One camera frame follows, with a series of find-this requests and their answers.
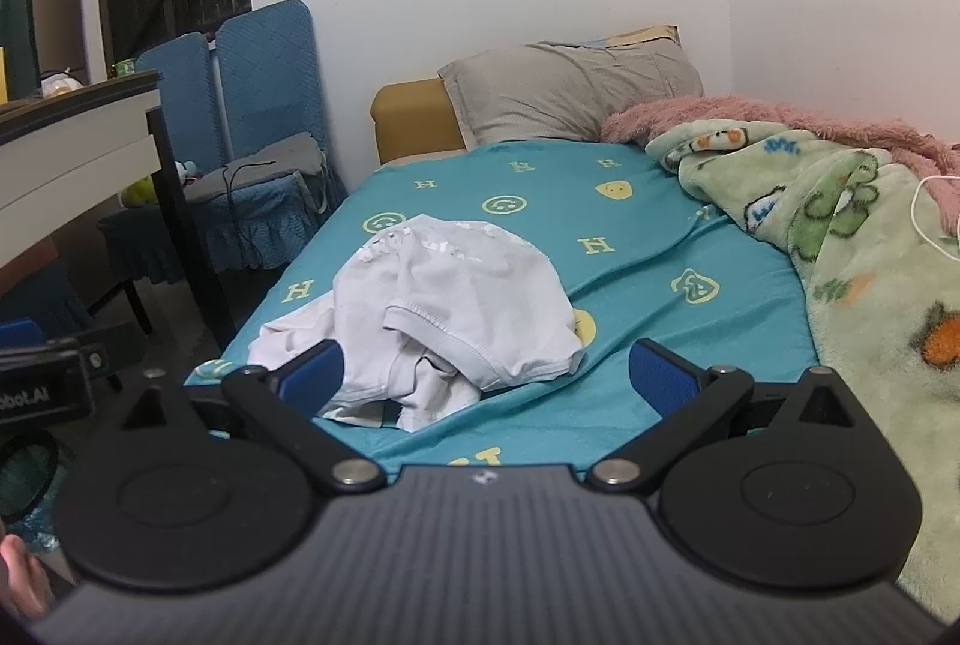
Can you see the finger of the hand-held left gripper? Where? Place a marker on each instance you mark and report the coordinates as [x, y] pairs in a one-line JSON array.
[[112, 349], [21, 334]]

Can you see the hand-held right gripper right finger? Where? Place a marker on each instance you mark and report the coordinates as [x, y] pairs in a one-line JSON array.
[[660, 375]]

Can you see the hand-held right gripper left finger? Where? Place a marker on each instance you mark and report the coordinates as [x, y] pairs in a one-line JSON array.
[[311, 371]]

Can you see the white t-shirt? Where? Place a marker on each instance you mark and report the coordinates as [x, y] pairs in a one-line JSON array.
[[450, 300]]

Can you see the person's left hand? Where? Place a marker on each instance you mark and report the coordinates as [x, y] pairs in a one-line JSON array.
[[22, 577]]

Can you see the yellow green ball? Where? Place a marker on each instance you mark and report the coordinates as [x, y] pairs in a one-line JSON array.
[[140, 193]]

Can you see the teal printed bed sheet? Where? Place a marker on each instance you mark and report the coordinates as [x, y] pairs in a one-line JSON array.
[[637, 202]]

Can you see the white black desk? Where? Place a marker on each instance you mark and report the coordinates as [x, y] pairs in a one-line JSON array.
[[60, 157]]

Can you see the grey cushion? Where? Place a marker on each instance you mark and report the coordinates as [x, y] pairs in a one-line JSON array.
[[277, 161]]

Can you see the green cartoon blanket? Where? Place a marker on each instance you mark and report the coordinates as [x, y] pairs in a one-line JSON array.
[[862, 285]]

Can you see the pink fluffy blanket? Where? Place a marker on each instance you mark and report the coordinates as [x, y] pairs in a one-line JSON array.
[[712, 112]]

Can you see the yellow headboard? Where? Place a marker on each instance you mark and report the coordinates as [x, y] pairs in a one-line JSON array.
[[409, 120]]

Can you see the dark green bag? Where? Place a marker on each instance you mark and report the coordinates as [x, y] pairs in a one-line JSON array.
[[19, 45]]

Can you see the grey pillow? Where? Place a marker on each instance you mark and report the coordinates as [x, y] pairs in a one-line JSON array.
[[562, 90]]

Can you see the yellow blue pillow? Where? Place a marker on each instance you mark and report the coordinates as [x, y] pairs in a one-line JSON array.
[[645, 34]]

